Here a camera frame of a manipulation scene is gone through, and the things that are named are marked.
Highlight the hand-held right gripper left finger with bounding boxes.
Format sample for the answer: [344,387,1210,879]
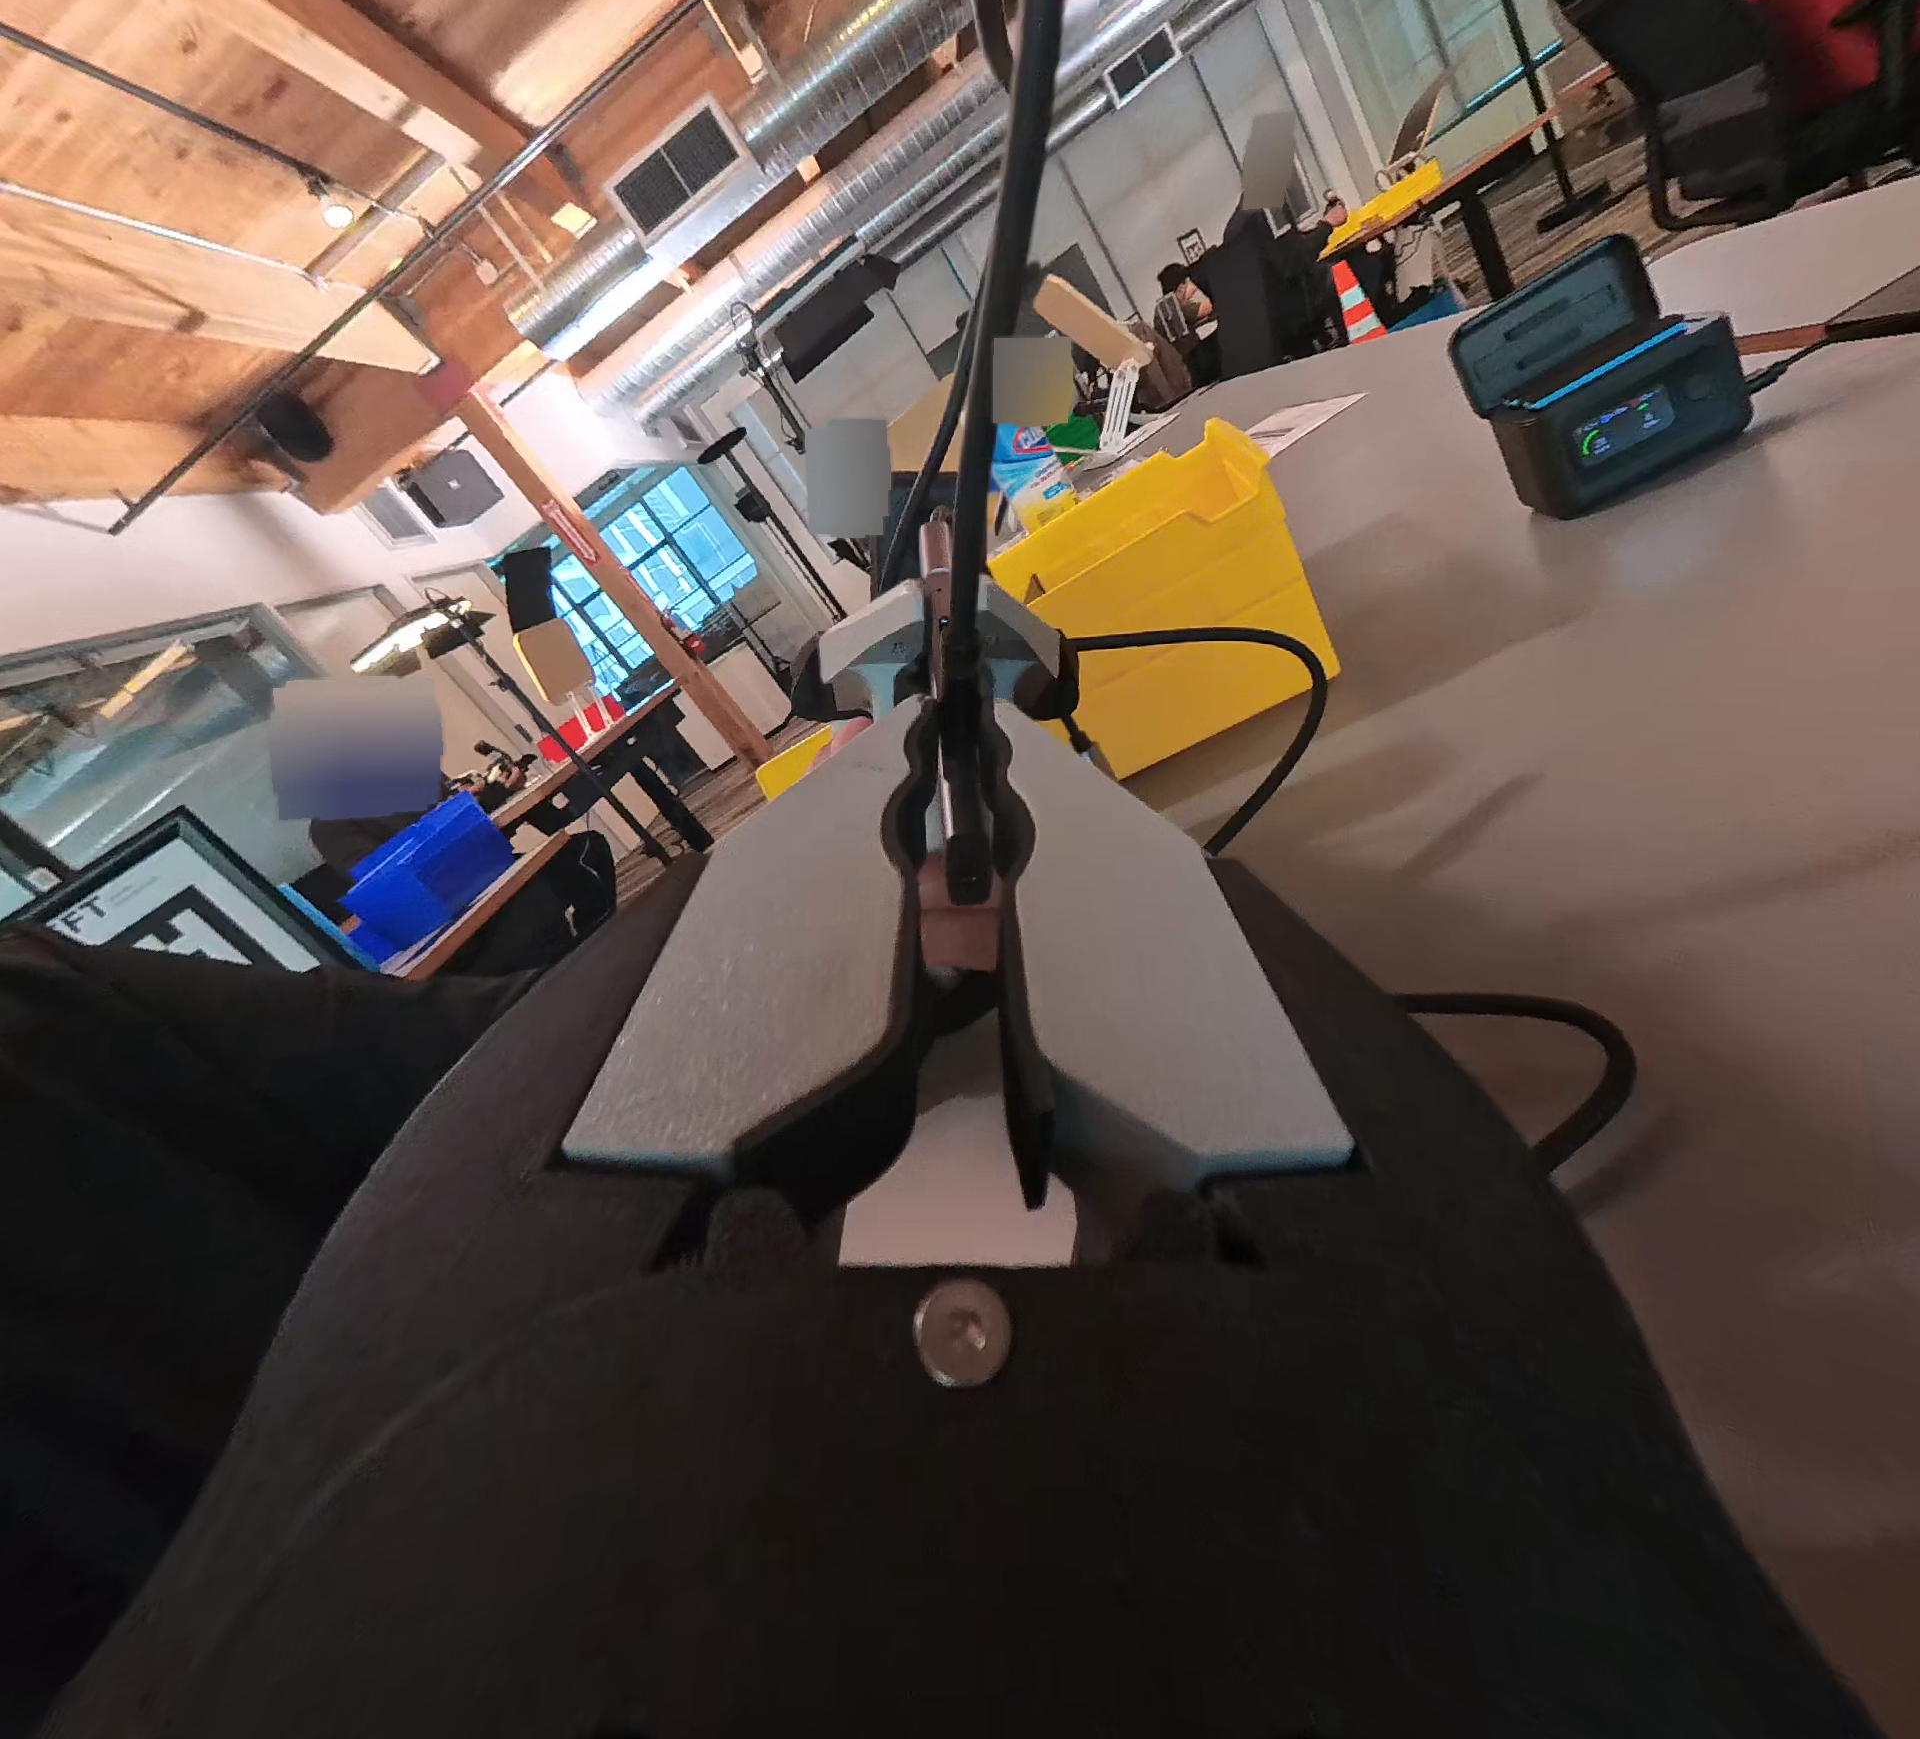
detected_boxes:
[564,699,926,1186]

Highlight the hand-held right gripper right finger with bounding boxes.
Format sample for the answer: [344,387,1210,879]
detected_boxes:
[978,699,1357,1209]

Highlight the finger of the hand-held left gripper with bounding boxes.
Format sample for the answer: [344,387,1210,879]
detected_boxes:
[965,576,1076,716]
[817,585,932,716]

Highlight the yellow plastic bin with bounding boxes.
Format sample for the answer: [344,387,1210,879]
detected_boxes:
[759,422,1343,806]

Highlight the thick black cable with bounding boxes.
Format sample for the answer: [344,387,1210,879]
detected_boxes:
[1395,990,1642,1186]
[877,0,1076,599]

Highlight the blue storage bins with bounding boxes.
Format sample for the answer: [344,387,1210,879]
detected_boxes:
[339,790,522,967]

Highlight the black and white marker board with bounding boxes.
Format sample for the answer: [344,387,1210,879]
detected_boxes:
[0,806,370,976]

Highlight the blue and black device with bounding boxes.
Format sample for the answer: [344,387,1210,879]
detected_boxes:
[1449,233,1756,519]

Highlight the black office chair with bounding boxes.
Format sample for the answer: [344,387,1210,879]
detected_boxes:
[1544,0,1920,224]

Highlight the silver ventilation duct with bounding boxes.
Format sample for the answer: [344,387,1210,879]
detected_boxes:
[497,0,1380,422]

